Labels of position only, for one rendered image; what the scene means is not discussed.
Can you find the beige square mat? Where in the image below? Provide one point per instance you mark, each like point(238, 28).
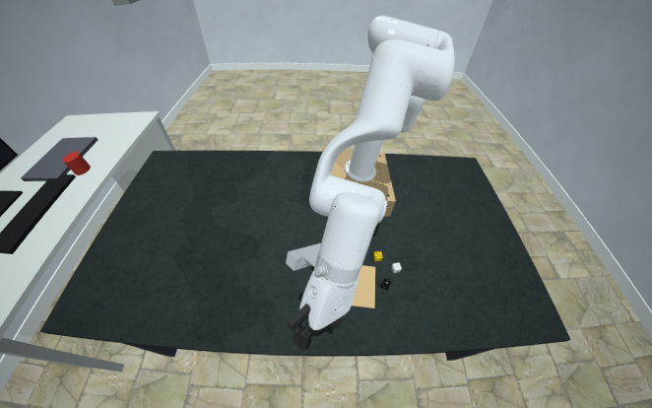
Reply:
point(365, 294)

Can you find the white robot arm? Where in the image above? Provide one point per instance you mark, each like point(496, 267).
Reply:
point(401, 70)

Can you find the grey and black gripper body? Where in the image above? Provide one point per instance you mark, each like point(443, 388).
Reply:
point(328, 300)

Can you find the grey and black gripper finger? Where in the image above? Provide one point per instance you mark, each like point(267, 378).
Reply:
point(337, 322)
point(301, 336)

